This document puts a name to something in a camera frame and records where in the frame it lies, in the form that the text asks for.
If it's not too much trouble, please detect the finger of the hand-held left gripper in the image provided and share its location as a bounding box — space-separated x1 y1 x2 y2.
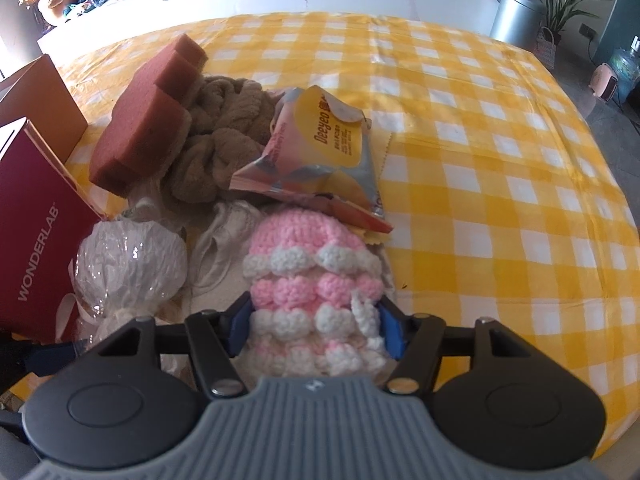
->
22 341 90 372

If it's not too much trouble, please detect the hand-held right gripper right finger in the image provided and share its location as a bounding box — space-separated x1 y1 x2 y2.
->
377 296 533 395

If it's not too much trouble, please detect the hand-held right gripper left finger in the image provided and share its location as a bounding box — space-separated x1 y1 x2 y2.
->
95 292 253 397

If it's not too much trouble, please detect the pink and white crochet hat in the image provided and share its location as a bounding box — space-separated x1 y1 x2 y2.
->
235 211 393 378

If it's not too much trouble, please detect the red-brown sponge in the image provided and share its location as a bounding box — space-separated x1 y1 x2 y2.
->
89 34 210 192

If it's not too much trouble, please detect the orange cardboard box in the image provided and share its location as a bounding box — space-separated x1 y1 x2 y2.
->
0 54 90 166

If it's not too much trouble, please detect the cream cloth bag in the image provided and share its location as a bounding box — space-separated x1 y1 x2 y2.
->
187 200 266 301

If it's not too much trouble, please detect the maroon box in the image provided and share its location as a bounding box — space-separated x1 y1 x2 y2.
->
0 117 108 343

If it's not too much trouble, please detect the clear plastic bag bundle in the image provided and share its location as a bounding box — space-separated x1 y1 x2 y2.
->
70 217 188 321

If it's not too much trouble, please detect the thin plastic bag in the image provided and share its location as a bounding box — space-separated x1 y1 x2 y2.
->
120 180 186 231

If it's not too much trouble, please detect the yellow checked tablecloth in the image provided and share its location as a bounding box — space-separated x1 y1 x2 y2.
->
0 12 632 461

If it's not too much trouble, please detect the orange and silver snack packet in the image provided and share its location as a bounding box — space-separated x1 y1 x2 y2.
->
229 85 396 235

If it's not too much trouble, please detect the brown fluffy towel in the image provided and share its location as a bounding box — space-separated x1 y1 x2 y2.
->
152 75 283 211

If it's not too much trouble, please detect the wicker basket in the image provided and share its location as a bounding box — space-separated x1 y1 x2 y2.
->
536 27 560 72

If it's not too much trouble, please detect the pink heater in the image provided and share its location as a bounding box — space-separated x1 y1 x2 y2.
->
589 61 621 103

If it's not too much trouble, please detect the grey metal trash can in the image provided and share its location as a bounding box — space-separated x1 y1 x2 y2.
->
489 0 546 47

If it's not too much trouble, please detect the teal cloth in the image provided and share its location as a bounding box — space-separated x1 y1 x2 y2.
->
62 0 101 18

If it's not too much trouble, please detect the large water bottle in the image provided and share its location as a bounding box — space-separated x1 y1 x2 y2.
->
607 35 640 103

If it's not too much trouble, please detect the round tan vase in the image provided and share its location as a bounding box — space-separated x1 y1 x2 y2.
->
44 0 78 23

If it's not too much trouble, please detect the long-leaved potted plant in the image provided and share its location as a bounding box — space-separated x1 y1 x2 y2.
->
530 0 611 36

